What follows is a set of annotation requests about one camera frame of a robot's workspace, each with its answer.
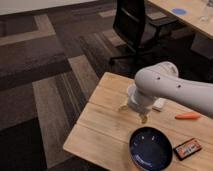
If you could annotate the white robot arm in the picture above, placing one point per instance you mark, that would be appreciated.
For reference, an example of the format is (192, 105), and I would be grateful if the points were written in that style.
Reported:
(162, 81)

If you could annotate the dark blue ceramic bowl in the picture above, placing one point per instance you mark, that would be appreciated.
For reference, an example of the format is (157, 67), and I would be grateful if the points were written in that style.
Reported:
(150, 149)

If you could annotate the orange carrot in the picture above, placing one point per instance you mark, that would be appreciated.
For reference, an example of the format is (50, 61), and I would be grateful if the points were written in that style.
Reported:
(189, 115)

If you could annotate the black office chair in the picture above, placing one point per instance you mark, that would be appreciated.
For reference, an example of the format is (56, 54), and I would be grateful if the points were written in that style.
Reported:
(137, 29)

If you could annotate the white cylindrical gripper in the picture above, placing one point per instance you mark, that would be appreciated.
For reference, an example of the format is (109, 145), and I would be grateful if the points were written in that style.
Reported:
(140, 103)

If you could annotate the blue round coaster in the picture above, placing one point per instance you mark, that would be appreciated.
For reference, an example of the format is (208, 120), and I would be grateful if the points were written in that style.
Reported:
(179, 11)

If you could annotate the clear drinking glass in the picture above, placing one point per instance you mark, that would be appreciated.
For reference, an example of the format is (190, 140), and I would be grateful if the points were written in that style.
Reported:
(204, 18)

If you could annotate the black and orange snack packet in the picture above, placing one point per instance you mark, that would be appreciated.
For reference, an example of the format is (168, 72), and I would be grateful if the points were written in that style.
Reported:
(187, 149)

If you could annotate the small white plastic container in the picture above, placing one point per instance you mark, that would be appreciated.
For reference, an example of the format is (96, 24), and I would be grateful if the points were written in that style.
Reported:
(159, 104)

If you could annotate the white paper cup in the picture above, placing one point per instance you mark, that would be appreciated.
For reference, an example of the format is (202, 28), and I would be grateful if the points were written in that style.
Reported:
(131, 89)

